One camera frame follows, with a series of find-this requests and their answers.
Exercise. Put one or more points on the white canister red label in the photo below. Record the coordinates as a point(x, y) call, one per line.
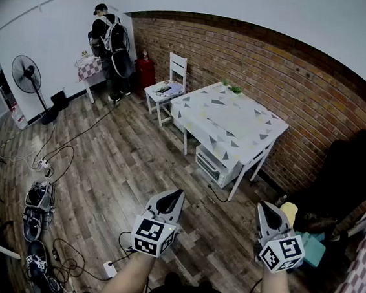
point(19, 117)

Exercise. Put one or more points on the black standing fan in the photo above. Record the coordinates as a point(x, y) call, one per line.
point(26, 74)

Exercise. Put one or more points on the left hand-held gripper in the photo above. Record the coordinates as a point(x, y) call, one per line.
point(151, 233)

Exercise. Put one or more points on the person's left forearm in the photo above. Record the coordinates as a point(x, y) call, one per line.
point(127, 276)

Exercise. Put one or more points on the grey handheld device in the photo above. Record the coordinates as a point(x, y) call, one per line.
point(39, 196)

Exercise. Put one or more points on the small black box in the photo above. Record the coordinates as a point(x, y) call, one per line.
point(59, 98)

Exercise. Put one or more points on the white power strip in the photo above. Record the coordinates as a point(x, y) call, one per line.
point(43, 162)

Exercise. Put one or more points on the black office chair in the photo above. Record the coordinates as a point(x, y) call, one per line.
point(345, 179)

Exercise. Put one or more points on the red gas cylinder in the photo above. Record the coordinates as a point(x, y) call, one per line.
point(144, 73)

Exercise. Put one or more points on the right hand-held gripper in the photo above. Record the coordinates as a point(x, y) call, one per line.
point(283, 254)

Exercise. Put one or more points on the teal box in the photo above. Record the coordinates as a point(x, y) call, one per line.
point(313, 250)

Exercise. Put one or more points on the black remote control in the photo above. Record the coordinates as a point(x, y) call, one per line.
point(163, 89)

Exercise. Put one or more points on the patterned chair cushion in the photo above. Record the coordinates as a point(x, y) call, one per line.
point(173, 88)

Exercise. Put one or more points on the white power adapter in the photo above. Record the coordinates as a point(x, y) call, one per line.
point(110, 270)

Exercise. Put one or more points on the white storage box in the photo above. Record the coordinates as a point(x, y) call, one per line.
point(213, 165)

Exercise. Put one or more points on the pink checkered cloth table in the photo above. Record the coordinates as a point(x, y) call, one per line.
point(88, 67)
point(363, 259)

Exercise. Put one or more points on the white wooden chair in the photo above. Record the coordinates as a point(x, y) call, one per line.
point(178, 59)

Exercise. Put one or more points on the yellow cloth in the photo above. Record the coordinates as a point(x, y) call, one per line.
point(290, 212)

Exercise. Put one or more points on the table with triangle-patterned cloth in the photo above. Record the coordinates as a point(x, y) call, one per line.
point(194, 104)

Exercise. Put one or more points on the spiky green potted plant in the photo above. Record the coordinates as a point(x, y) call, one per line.
point(225, 82)

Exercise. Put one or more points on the leafy green potted plant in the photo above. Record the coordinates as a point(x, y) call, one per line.
point(235, 90)

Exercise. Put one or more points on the dark blue handheld device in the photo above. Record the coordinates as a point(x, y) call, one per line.
point(38, 257)
point(31, 224)

